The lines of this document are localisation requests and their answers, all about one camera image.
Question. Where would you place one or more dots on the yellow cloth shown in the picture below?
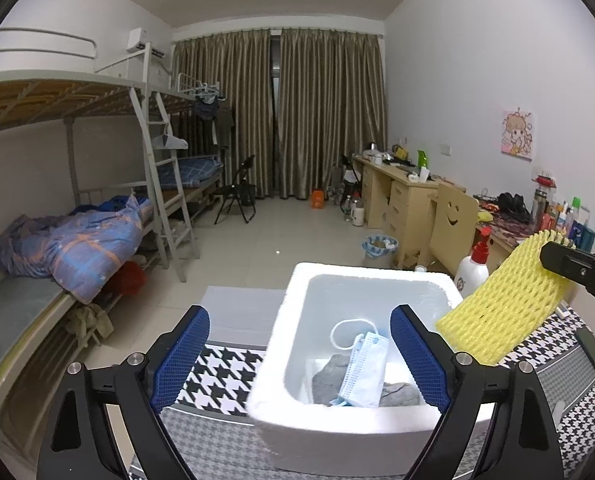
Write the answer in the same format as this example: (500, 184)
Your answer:
(485, 215)

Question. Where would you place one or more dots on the white metal bunk bed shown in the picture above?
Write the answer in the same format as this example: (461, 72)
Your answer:
(52, 80)
(190, 170)

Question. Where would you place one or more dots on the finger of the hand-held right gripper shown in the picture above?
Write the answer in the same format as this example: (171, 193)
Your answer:
(577, 265)

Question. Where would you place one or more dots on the wooden desk with patterned cover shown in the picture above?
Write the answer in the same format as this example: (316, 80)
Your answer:
(507, 230)

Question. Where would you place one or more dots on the white air conditioner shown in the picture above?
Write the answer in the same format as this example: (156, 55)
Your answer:
(142, 40)

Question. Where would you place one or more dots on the blue face mask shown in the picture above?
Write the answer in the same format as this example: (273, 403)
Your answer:
(365, 370)

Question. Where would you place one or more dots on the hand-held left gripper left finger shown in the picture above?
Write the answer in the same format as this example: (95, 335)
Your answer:
(182, 355)

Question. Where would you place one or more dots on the white clothes hanger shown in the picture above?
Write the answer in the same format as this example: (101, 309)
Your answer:
(170, 141)

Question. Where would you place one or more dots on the yellow foam net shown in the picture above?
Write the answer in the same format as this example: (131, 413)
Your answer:
(502, 305)

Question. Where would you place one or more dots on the blue plaid quilt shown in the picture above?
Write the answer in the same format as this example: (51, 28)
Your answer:
(77, 245)

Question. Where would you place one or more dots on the olive cloth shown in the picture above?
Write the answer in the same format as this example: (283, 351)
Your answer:
(89, 325)

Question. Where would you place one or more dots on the white metal ladder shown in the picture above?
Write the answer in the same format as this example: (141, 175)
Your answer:
(152, 160)

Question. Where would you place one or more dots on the wooden chair with smiley face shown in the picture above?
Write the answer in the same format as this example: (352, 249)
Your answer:
(452, 220)

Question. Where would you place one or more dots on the wooden desk with drawers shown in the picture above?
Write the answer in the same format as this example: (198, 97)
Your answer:
(402, 200)

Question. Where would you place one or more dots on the houndstooth table mat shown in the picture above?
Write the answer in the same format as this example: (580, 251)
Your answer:
(227, 365)

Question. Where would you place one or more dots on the grey cloth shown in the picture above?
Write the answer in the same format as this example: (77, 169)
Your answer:
(327, 377)

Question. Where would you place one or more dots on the row of toiletry bottles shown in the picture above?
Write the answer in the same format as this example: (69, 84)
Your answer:
(577, 225)

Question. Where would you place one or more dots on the white jug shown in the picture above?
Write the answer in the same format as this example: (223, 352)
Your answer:
(358, 216)

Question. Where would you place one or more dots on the cartoon wall poster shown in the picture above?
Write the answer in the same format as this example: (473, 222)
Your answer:
(516, 132)

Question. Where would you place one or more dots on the black folding chair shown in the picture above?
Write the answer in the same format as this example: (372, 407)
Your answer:
(237, 192)

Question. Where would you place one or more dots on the brown curtain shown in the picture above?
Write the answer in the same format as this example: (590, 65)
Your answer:
(332, 110)
(227, 115)

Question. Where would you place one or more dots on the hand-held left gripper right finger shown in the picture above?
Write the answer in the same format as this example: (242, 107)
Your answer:
(420, 355)

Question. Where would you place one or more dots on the blue waste bin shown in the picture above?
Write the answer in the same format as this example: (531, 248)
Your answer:
(380, 250)

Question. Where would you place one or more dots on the orange container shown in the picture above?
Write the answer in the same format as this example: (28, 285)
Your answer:
(319, 200)

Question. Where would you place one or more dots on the white lotion pump bottle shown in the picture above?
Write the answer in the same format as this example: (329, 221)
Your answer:
(470, 272)

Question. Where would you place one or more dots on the white foam box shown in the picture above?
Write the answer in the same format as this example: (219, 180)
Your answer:
(277, 360)

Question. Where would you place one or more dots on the red cloth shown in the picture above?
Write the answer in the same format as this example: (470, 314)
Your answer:
(132, 280)

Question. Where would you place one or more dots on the green plastic item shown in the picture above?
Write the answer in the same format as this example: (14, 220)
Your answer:
(422, 158)

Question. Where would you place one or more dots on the thermos with red lid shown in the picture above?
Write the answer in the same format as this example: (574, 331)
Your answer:
(540, 200)

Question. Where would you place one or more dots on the dark hanging clothes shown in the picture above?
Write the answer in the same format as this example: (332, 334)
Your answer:
(220, 125)

